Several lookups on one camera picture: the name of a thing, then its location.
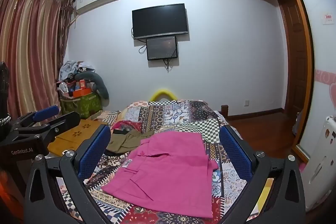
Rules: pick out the small black cloth item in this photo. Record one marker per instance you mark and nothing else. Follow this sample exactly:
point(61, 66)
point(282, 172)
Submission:
point(120, 132)

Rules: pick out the grey plush pillow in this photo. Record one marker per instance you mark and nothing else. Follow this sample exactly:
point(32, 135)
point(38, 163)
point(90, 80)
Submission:
point(101, 85)

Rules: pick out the green patterned bag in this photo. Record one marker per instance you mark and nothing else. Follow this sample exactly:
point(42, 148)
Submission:
point(84, 106)

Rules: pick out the dark brown patterned curtain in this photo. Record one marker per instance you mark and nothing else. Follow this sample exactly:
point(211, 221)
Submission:
point(64, 19)

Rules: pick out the white sliding wardrobe door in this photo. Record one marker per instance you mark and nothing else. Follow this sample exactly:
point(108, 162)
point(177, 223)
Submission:
point(323, 61)

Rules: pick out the small pink object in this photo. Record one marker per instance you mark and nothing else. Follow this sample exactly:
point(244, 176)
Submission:
point(302, 169)

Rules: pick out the brown wooden door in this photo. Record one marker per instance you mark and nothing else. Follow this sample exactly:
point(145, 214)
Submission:
point(295, 56)

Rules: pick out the wall switch with sticker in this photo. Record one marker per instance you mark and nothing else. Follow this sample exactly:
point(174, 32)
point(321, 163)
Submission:
point(328, 18)

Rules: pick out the small black wall monitor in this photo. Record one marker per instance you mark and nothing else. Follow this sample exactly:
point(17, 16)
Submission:
point(161, 48)

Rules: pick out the red patterned cloth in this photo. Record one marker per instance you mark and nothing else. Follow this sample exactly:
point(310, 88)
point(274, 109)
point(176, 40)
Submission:
point(126, 125)

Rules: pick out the small red box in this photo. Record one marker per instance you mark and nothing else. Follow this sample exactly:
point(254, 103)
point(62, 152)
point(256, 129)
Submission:
point(82, 84)

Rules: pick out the olive green pants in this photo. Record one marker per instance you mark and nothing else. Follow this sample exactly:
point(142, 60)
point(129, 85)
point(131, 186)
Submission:
point(128, 142)

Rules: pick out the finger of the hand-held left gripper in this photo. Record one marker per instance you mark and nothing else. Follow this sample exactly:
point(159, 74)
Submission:
point(65, 120)
point(46, 111)

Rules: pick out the air conditioner pipe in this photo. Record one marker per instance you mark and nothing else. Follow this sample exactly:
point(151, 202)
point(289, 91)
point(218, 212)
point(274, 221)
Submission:
point(74, 16)

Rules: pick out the wooden bedpost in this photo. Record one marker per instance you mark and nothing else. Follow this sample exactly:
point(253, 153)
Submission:
point(224, 109)

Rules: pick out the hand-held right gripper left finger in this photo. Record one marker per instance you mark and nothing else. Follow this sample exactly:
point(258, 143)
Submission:
point(94, 153)

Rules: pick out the white appliance with stickers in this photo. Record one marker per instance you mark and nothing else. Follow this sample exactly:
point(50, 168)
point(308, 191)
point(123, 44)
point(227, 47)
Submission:
point(320, 161)

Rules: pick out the black wall television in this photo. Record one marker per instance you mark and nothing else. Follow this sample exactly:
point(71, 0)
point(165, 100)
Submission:
point(160, 20)

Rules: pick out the pale blue crumpled cloth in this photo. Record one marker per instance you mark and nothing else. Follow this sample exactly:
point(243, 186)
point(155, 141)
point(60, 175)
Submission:
point(69, 69)

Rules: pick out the yellow curved foam tube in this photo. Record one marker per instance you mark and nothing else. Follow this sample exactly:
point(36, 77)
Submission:
point(162, 93)

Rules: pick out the grey blue hanging cloth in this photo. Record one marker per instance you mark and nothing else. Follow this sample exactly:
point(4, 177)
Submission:
point(296, 124)

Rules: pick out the patchwork printed blanket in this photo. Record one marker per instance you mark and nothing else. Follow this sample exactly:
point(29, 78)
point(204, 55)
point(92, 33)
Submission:
point(183, 119)

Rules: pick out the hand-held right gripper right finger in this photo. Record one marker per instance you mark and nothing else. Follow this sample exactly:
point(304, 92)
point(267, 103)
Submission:
point(233, 153)

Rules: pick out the pink striped curtain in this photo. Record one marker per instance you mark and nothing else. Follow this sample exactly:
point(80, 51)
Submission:
point(26, 56)

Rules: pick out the pink pants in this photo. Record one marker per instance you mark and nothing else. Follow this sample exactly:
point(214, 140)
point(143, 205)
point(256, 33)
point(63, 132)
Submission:
point(170, 161)

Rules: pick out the orange box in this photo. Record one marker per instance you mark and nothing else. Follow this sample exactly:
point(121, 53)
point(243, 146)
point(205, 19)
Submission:
point(81, 93)

